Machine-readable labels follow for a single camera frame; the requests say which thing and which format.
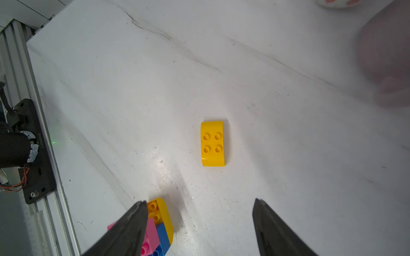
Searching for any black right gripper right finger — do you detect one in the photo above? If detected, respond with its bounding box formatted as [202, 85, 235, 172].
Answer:
[252, 198, 316, 256]

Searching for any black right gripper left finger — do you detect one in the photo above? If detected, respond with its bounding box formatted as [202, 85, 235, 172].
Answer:
[84, 201, 148, 256]

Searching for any pink square lego brick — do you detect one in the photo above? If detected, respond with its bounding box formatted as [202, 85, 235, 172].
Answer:
[107, 217, 161, 256]

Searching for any blue square lego brick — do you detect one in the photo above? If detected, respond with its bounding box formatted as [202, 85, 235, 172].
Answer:
[152, 223, 170, 256]

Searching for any yellow curved lego brick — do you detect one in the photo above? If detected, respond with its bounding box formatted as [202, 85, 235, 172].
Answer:
[200, 121, 225, 167]

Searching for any pink ribbed mug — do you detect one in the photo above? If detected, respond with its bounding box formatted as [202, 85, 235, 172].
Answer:
[357, 1, 410, 107]

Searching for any patterned ceramic bowl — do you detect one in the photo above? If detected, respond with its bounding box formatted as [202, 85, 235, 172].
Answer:
[316, 0, 362, 9]

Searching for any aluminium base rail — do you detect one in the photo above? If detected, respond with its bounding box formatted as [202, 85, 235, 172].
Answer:
[1, 20, 81, 256]

